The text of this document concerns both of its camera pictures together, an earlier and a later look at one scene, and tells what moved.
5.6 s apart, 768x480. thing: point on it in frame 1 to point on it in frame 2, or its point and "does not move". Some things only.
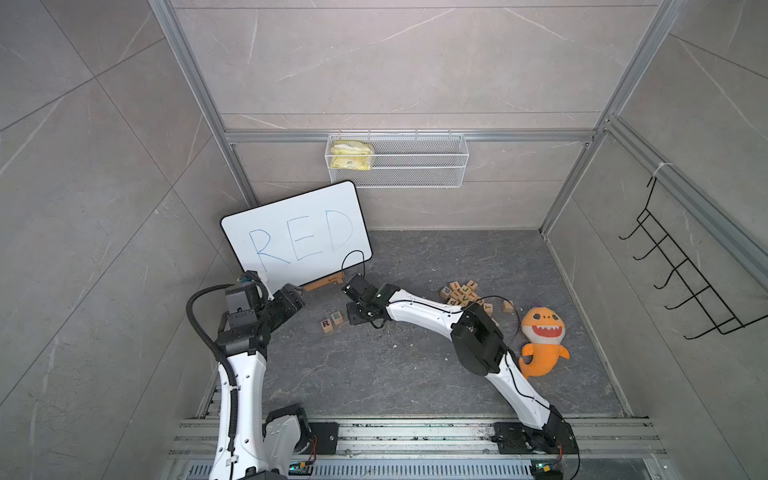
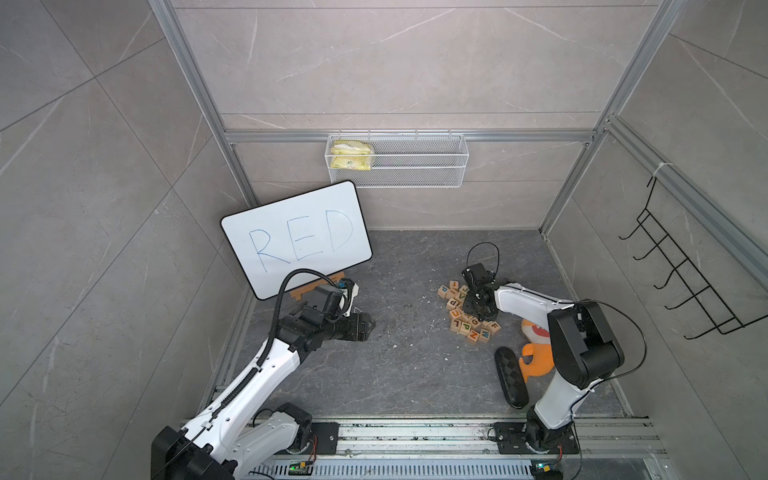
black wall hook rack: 681,264 does not move
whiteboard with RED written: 300,239 does not move
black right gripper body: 357,314 to 471,307
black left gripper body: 281,308 to 349,328
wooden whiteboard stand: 336,278 does not move
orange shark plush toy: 543,329 does not move
